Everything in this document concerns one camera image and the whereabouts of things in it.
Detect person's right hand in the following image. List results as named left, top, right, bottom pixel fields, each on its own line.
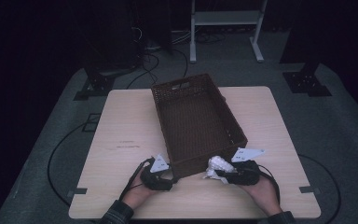
left=245, top=175, right=283, bottom=217

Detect white knitted cloth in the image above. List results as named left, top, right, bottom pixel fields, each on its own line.
left=202, top=155, right=237, bottom=185

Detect black stand base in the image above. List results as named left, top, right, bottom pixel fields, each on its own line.
left=282, top=62, right=333, bottom=97
left=73, top=66, right=116, bottom=102

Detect white metal stand frame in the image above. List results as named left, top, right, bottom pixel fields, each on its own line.
left=189, top=0, right=269, bottom=64

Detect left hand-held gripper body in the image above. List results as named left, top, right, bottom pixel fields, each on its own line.
left=140, top=153, right=173, bottom=191

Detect black floor cable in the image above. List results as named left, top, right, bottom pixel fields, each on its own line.
left=297, top=153, right=342, bottom=224
left=47, top=122, right=90, bottom=208

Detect hand-held gripper cable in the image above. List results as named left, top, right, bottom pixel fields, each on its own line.
left=118, top=158, right=155, bottom=202
left=257, top=163, right=282, bottom=203

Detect right hand-held gripper cable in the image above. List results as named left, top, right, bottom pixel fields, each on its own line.
left=257, top=163, right=282, bottom=203

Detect left hand-held gripper cable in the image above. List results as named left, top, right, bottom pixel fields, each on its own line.
left=118, top=158, right=155, bottom=202

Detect tangled black floor cables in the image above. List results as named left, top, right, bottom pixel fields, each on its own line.
left=125, top=26, right=189, bottom=90

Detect black tape strip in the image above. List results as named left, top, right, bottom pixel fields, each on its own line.
left=298, top=185, right=321, bottom=194
left=66, top=187, right=89, bottom=199

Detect brown woven basket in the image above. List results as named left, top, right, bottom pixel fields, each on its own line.
left=150, top=73, right=249, bottom=181

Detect person's left hand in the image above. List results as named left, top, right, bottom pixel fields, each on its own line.
left=124, top=177, right=158, bottom=210

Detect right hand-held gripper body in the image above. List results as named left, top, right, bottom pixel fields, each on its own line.
left=230, top=147, right=266, bottom=187

